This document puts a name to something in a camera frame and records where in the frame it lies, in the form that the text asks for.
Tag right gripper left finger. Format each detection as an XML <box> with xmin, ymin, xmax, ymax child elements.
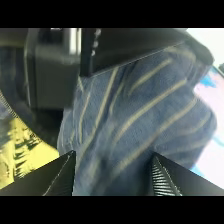
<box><xmin>0</xmin><ymin>150</ymin><xmax>77</xmax><ymax>197</ymax></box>

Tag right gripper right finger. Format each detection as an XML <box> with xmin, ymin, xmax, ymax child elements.
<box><xmin>148</xmin><ymin>152</ymin><xmax>224</xmax><ymax>197</ymax></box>

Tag blue striped shirt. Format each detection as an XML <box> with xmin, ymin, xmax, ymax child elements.
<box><xmin>56</xmin><ymin>28</ymin><xmax>218</xmax><ymax>197</ymax></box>

